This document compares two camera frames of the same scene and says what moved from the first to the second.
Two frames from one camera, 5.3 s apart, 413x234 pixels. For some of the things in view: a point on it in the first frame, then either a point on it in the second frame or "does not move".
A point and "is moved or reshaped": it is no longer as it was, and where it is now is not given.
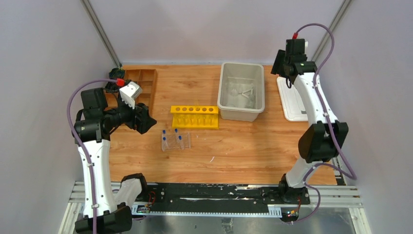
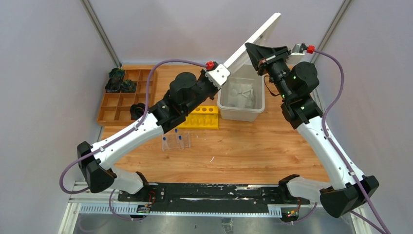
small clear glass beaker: (234, 92) does not move
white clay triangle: (251, 89) does not move
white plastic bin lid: (292, 109) is moved or reshaped
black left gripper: (140, 116) to (207, 89)
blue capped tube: (181, 143) does not move
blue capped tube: (163, 144) does not move
